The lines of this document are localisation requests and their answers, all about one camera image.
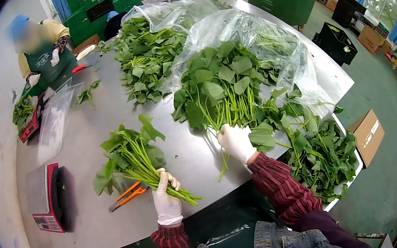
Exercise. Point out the person's left hand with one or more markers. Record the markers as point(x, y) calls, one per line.
point(165, 204)

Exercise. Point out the person's right hand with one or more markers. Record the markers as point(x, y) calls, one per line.
point(236, 143)

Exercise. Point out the person's right fingers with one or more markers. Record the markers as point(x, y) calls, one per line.
point(231, 129)

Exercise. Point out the person's left fingers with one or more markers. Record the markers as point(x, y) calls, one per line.
point(169, 178)

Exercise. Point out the large bunch of leafy greens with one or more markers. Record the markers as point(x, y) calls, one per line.
point(222, 88)

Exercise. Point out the small bunch of leafy greens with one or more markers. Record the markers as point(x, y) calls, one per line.
point(131, 155)

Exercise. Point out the orange scissors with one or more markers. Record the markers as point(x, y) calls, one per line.
point(128, 195)

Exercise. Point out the heap of long-stemmed greens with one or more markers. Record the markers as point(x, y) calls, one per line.
point(320, 157)

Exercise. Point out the large clear plastic bag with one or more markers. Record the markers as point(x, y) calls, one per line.
point(272, 44)

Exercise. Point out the person's body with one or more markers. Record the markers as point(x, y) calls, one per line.
point(242, 242)

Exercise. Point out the loose pile of leafy greens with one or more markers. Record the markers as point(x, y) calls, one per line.
point(146, 59)

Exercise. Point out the few loose green leaves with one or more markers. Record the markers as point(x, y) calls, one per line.
point(86, 94)

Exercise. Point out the red digital scale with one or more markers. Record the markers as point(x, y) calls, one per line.
point(33, 120)
point(46, 196)

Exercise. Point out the crumpled clear plastic bag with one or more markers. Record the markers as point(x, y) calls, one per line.
point(179, 11)

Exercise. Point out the stack of clear plastic bags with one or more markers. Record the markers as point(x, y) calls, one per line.
point(54, 118)

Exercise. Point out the black plastic crate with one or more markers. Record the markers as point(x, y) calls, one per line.
point(336, 43)

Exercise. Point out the open cardboard box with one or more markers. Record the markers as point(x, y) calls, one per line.
point(368, 137)

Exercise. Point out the printed cardboard box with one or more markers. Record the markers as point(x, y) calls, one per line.
point(369, 39)

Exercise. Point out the stack of green crates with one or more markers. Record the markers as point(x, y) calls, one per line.
point(96, 7)

